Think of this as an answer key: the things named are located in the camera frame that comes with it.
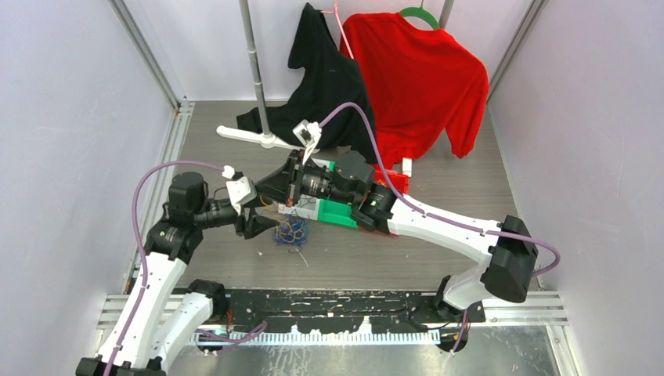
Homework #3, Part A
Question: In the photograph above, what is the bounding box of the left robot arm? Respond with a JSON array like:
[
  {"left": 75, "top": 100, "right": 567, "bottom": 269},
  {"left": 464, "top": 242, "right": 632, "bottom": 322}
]
[{"left": 75, "top": 168, "right": 276, "bottom": 375}]

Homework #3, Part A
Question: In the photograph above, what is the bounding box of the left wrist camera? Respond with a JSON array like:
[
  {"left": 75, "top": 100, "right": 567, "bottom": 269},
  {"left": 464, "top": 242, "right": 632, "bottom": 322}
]
[{"left": 226, "top": 176, "right": 257, "bottom": 215}]

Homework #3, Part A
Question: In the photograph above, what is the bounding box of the white plastic bin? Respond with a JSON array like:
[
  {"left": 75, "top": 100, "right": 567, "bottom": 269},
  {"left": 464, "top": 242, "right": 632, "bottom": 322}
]
[{"left": 277, "top": 157, "right": 334, "bottom": 221}]

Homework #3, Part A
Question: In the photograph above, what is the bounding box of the white clothes rack stand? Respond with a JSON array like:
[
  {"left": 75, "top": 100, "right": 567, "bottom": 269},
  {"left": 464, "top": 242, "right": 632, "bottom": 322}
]
[{"left": 216, "top": 0, "right": 456, "bottom": 155}]

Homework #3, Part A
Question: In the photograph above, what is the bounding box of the pink hanger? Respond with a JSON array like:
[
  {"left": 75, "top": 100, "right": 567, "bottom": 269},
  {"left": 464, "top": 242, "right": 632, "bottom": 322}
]
[{"left": 320, "top": 0, "right": 355, "bottom": 60}]

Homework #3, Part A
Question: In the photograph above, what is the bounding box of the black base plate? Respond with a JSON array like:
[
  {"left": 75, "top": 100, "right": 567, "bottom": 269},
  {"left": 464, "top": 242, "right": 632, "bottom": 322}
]
[{"left": 206, "top": 289, "right": 461, "bottom": 334}]

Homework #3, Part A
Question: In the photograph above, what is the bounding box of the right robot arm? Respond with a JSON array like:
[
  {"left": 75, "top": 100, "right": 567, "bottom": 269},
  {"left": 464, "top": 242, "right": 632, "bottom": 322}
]
[{"left": 255, "top": 150, "right": 538, "bottom": 322}]

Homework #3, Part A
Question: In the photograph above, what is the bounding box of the black t-shirt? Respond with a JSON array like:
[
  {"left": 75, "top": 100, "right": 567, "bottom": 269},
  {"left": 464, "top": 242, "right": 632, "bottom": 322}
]
[{"left": 266, "top": 3, "right": 377, "bottom": 164}]

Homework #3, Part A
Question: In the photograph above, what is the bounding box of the red sweatshirt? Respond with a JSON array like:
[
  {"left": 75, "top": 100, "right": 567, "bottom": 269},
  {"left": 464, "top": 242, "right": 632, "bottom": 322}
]
[{"left": 340, "top": 13, "right": 489, "bottom": 168}]

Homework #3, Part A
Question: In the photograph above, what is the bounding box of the blue cable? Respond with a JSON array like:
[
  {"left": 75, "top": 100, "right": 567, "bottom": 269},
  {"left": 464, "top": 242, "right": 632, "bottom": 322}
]
[{"left": 272, "top": 215, "right": 312, "bottom": 255}]

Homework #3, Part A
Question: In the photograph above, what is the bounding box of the red plastic bin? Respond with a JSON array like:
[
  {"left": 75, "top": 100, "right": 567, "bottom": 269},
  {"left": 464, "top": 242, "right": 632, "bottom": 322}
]
[{"left": 373, "top": 168, "right": 410, "bottom": 237}]

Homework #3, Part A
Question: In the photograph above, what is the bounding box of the green plastic bin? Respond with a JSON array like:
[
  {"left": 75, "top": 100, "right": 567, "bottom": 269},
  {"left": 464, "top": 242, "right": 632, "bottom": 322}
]
[{"left": 317, "top": 161, "right": 364, "bottom": 230}]

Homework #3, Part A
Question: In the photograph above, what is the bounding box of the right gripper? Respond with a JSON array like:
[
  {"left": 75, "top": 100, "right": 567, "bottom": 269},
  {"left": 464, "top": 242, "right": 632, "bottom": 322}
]
[{"left": 253, "top": 149, "right": 357, "bottom": 208}]

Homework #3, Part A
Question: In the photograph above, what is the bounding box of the green hanger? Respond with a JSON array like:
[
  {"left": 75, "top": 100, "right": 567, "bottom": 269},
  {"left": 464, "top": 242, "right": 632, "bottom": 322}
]
[{"left": 399, "top": 5, "right": 441, "bottom": 30}]

